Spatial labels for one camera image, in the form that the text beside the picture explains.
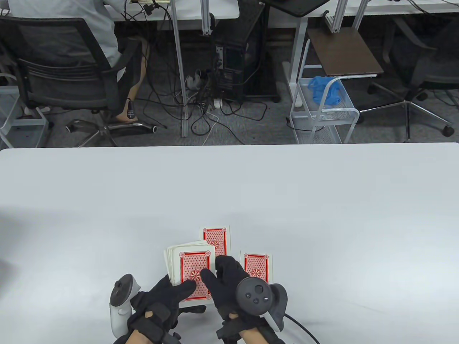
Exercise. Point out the dark grey right controller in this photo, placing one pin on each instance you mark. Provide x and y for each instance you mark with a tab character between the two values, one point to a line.
252	295

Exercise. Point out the grey and white left controller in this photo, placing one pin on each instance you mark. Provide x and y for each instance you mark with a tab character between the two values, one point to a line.
122	294

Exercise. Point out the dark grey office chair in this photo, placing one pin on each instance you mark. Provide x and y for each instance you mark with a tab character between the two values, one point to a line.
430	68

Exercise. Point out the blue plastic bag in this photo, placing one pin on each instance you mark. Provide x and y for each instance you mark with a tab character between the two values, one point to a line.
324	91

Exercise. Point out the person's left forearm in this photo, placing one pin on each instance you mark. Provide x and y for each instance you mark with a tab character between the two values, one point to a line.
138	338

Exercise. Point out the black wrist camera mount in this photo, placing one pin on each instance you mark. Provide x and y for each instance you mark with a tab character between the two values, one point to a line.
173	338

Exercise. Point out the brown wooden board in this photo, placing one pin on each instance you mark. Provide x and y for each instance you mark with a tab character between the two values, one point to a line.
340	53

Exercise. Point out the white power strip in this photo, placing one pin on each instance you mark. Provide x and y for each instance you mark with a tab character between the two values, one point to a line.
193	80

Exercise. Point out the long aluminium profile post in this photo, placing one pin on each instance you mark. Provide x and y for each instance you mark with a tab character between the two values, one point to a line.
178	53

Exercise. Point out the person's right forearm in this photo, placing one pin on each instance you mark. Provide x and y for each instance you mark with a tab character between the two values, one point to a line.
252	338

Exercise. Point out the dealt playing card pile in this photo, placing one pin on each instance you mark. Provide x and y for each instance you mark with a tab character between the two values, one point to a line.
215	238
258	265

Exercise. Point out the black mesh office chair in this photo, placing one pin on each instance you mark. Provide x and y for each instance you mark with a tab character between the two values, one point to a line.
71	77

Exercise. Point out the person's right hand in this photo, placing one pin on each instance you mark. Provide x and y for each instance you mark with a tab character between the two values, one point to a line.
222	294

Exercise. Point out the black tray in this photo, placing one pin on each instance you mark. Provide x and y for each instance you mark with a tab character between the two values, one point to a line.
297	7

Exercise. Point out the white office desk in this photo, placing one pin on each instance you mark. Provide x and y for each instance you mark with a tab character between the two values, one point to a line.
193	10
376	10

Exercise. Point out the white plug adapter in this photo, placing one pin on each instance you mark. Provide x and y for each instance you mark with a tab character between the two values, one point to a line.
218	103

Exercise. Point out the black computer tower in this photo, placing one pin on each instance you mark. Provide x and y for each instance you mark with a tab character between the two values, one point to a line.
244	46

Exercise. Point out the deck of red-backed playing cards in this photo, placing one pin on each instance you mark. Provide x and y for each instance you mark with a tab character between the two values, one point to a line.
190	261

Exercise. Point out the short aluminium profile post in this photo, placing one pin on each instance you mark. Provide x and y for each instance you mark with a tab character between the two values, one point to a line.
359	14
206	18
339	18

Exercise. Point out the white metal rack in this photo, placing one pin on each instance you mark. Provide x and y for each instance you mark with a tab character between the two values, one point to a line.
28	122

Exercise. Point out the person's left hand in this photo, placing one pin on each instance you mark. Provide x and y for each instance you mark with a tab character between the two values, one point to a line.
150	297

